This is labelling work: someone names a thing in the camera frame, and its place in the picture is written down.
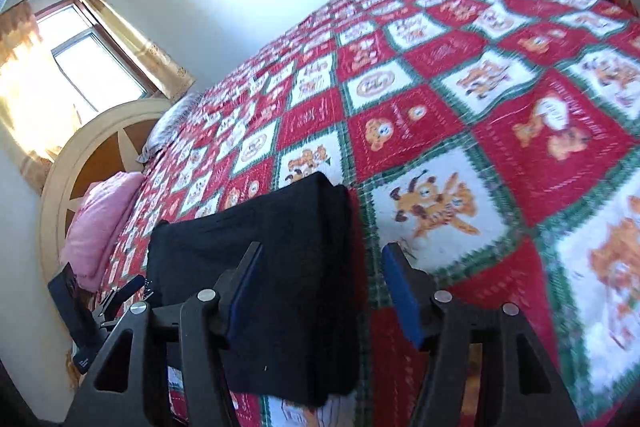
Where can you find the red plastic bag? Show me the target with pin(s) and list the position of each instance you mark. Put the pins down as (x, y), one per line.
(625, 2)

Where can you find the red bear printed blanket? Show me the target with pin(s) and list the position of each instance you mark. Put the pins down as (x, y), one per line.
(450, 107)

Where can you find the pink pillow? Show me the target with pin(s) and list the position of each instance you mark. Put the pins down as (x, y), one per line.
(100, 227)

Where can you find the striped pillow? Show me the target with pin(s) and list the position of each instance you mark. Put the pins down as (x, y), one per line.
(167, 127)

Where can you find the black pants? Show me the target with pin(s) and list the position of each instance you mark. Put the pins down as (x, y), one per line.
(290, 257)

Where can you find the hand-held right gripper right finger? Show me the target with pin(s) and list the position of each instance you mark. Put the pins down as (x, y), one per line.
(405, 302)

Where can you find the cream wooden headboard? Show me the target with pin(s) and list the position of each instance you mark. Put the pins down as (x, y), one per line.
(75, 157)

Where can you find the window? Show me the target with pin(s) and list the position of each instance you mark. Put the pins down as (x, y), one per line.
(95, 57)

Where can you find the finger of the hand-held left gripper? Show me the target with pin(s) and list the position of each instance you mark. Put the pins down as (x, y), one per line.
(122, 294)

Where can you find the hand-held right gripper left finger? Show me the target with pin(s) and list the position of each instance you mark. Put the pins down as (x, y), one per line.
(245, 292)

